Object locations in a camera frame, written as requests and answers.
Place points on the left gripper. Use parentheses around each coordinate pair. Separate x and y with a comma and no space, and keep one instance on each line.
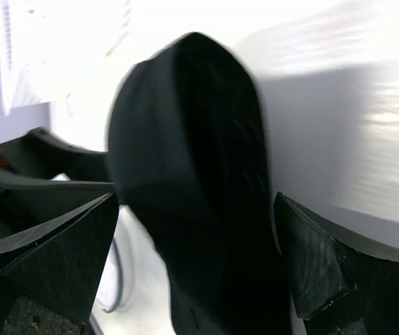
(26,202)

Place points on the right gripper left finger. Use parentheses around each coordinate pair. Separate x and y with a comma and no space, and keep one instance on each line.
(50,273)

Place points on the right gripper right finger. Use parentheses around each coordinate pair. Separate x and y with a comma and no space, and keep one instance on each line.
(341,282)

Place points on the white mesh laundry bag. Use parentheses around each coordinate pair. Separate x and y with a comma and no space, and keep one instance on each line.
(134,276)

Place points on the black bra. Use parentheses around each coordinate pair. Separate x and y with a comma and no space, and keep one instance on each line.
(186,153)

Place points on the white plastic basket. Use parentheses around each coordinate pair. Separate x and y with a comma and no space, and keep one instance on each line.
(47,48)

